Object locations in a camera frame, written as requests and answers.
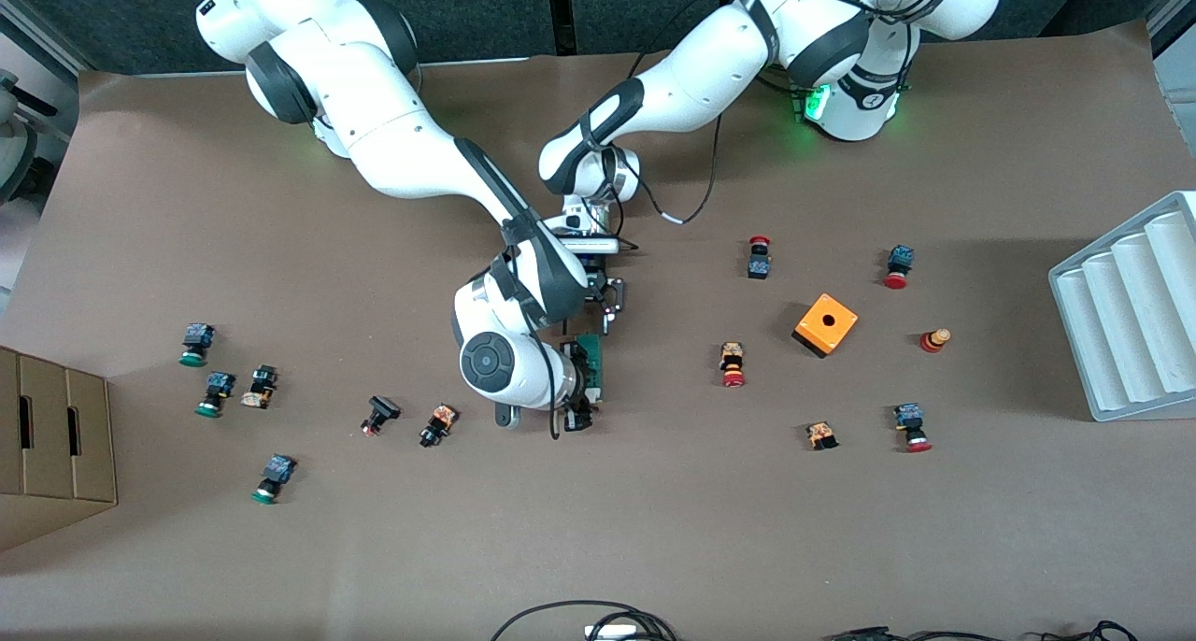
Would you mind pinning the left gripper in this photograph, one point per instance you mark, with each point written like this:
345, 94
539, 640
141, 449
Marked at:
612, 297

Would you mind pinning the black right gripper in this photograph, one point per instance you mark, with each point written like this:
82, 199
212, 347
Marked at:
577, 377

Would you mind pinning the green load switch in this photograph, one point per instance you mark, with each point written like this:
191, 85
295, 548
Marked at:
598, 353

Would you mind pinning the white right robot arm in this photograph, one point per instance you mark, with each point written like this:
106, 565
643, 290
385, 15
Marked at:
392, 136

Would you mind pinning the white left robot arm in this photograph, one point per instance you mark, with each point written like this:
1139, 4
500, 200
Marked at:
710, 62

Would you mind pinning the red button orange block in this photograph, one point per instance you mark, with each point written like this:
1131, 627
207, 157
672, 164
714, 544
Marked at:
733, 365

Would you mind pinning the red emergency stop button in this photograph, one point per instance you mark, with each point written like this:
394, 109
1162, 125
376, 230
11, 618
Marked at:
759, 263

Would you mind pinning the black flat-head button red terminals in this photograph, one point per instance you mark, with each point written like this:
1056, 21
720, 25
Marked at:
381, 411

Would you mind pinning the white plug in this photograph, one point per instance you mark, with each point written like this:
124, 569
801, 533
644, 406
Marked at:
612, 632

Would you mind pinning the red mushroom button blue block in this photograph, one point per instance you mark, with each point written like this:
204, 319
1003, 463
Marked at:
899, 263
911, 424

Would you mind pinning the green mushroom push button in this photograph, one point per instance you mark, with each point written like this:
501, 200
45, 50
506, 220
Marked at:
197, 340
275, 475
217, 391

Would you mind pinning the red tan knob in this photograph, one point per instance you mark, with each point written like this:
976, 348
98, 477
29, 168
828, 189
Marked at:
934, 340

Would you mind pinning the white ridged tray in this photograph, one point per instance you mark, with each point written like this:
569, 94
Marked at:
1131, 323

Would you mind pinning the brown cardboard box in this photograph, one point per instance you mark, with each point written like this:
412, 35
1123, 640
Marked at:
56, 435

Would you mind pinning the grey black stand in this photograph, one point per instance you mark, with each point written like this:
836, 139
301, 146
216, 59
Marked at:
14, 146

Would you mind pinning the black switch orange contact block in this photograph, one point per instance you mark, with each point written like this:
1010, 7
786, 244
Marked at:
438, 425

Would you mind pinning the orange button enclosure box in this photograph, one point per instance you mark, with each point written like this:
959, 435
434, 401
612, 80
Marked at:
827, 323

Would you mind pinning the black switch clear contact block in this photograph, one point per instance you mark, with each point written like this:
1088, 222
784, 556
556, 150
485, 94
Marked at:
260, 386

